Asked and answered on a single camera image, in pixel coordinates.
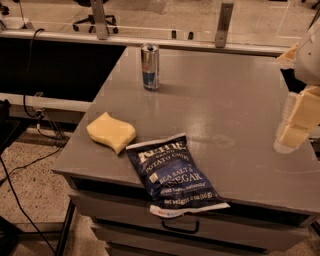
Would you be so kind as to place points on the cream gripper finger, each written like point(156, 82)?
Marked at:
point(301, 115)
point(287, 59)

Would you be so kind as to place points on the blue Kettle chip bag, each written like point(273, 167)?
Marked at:
point(170, 176)

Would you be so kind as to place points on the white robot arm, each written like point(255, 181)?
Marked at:
point(307, 68)

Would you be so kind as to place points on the silver blue Red Bull can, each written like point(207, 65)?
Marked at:
point(150, 66)

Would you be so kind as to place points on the black office chair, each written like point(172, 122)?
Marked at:
point(110, 19)

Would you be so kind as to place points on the yellow sponge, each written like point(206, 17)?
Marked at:
point(111, 132)

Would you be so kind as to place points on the right metal bracket post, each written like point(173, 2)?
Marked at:
point(225, 15)

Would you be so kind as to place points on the metal bracket post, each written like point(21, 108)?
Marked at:
point(225, 15)
point(99, 17)

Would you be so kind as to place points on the black drawer handle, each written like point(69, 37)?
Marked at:
point(181, 227)

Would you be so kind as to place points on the left metal bracket post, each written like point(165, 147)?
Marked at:
point(99, 17)

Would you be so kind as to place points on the metal rail frame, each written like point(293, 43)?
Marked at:
point(190, 45)

